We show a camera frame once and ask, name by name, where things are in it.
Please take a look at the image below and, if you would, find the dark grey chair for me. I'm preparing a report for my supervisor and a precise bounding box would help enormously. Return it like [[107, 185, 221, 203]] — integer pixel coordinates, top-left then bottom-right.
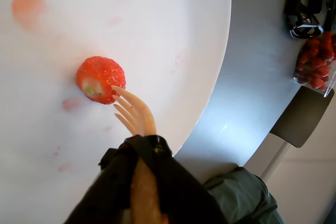
[[243, 86, 336, 180]]

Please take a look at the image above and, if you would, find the clear punnet of strawberries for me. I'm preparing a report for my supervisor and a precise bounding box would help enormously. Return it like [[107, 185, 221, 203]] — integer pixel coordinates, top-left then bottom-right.
[[292, 30, 336, 98]]

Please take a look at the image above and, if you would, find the red strawberry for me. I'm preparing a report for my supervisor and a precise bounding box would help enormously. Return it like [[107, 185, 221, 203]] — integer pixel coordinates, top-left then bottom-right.
[[76, 55, 127, 105]]

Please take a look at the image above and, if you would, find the black glossy stand base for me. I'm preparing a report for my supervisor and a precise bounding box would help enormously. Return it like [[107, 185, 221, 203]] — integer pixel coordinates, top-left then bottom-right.
[[283, 0, 326, 40]]

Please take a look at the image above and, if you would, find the white round plate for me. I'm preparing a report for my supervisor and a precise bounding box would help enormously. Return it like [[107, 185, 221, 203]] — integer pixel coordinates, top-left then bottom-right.
[[0, 0, 233, 224]]

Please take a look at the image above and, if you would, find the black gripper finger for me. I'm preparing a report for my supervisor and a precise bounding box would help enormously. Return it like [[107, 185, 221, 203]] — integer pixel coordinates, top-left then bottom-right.
[[141, 155, 228, 224], [62, 144, 139, 224]]

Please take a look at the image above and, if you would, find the yellow plastic fork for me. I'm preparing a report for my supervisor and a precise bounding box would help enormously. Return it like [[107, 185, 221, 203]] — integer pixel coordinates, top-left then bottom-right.
[[112, 85, 169, 224]]

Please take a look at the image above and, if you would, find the black stand leg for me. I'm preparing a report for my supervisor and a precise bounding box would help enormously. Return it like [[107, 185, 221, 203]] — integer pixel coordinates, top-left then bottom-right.
[[324, 0, 336, 33]]

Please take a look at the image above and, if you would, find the man's right forearm green sleeve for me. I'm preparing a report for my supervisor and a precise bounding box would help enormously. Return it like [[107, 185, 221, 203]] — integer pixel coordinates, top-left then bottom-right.
[[203, 166, 286, 224]]

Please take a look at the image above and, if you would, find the black tape band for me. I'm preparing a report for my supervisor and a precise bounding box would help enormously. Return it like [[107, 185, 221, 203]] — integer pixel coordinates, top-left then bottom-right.
[[122, 134, 174, 162]]

